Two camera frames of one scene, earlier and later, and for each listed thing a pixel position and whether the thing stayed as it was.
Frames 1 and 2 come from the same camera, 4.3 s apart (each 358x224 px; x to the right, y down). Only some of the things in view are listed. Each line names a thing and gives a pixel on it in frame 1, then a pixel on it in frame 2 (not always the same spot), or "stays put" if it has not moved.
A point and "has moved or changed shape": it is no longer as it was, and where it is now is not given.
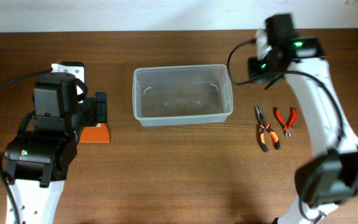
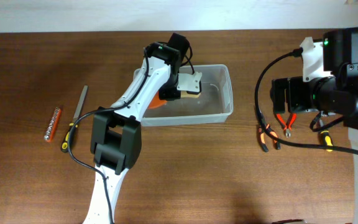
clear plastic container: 181,95 stays put
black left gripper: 100,107 → 169,93
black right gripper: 257,69 → 293,95
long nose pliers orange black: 263,126 stays put
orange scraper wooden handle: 99,134 has moved or changed shape
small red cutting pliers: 286,127 stays put
